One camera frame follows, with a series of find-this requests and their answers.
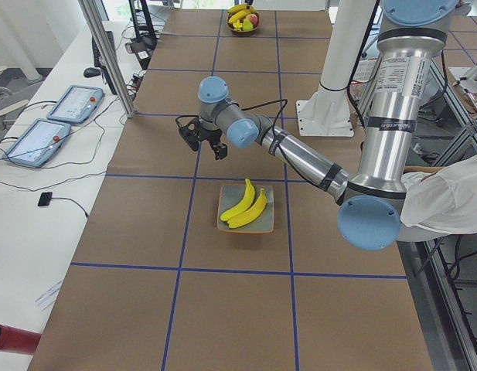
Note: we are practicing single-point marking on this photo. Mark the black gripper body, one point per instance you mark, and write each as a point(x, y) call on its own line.
point(209, 134)

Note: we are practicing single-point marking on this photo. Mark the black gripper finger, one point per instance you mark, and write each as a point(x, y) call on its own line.
point(220, 150)

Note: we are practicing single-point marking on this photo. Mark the yellow banana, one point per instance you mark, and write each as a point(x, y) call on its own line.
point(238, 8)
point(236, 199)
point(236, 17)
point(247, 210)

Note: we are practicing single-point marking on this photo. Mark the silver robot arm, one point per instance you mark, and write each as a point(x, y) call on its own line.
point(412, 34)

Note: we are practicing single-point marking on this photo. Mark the grey square plate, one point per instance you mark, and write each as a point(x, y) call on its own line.
point(263, 224)

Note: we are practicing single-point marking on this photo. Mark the wicker fruit basket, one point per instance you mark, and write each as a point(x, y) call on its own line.
point(236, 27)

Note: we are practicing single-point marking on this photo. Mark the red apple front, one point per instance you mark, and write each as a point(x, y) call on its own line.
point(253, 18)

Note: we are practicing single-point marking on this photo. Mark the black monitor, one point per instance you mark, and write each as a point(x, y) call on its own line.
point(99, 62)

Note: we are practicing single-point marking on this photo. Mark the black computer mouse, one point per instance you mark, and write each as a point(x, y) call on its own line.
point(91, 72)

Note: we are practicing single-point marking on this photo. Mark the upper teach pendant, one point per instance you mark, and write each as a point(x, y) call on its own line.
point(76, 105)

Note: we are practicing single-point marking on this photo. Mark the teach pendant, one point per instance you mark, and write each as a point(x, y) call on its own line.
point(76, 105)
point(38, 144)

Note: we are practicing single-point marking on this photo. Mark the lower teach pendant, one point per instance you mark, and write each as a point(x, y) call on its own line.
point(38, 144)

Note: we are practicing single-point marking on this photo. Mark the small black device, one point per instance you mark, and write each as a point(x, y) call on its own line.
point(45, 199)

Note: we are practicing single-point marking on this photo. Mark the person in white shirt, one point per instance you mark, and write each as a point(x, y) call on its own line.
point(440, 201)

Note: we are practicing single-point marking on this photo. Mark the red cylinder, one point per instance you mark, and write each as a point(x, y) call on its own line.
point(18, 341)

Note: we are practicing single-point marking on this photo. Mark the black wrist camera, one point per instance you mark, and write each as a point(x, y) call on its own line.
point(189, 132)

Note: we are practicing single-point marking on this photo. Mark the white pedestal column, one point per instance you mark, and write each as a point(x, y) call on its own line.
point(327, 113)

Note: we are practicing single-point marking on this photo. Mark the aluminium frame post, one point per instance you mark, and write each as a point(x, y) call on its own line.
point(108, 55)

